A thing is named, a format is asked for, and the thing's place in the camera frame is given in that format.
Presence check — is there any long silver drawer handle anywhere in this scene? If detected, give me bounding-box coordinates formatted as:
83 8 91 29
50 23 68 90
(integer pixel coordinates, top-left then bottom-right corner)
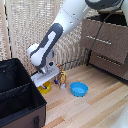
86 34 113 46

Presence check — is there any silver beaded drawer handle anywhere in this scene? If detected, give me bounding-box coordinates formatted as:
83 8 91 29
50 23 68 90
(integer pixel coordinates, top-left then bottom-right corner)
96 54 118 65

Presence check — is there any giraffe toy figure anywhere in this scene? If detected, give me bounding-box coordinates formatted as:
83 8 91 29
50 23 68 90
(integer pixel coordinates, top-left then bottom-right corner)
54 62 68 90

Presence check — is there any brown drawer with grasped handle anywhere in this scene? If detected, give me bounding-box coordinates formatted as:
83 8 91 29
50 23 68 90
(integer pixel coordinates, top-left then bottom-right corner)
80 17 128 65

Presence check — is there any brown drawer with beaded handle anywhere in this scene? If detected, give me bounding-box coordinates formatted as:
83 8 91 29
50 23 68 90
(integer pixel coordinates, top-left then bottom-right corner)
88 50 128 82

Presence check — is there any yellow plastic bowl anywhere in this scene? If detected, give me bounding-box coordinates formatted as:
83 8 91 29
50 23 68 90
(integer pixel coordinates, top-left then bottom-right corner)
37 81 53 95

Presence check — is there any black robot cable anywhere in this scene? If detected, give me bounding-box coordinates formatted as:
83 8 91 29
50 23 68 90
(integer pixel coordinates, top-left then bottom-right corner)
63 11 113 68

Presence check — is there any beige woven curtain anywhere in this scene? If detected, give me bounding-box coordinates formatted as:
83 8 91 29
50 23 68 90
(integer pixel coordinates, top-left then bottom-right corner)
0 0 101 82

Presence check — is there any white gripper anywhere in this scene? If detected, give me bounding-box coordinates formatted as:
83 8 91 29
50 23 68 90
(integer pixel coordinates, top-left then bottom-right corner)
30 64 61 91

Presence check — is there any black frame drawer cabinet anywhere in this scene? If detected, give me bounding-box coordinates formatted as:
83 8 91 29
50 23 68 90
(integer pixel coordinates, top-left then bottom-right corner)
84 10 128 83

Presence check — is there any blue plastic bowl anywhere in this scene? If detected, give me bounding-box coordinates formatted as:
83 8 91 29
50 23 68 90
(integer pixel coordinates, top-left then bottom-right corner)
69 81 90 98

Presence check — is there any black fabric storage box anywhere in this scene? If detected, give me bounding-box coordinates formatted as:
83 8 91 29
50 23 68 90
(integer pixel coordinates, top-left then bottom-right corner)
0 57 48 128

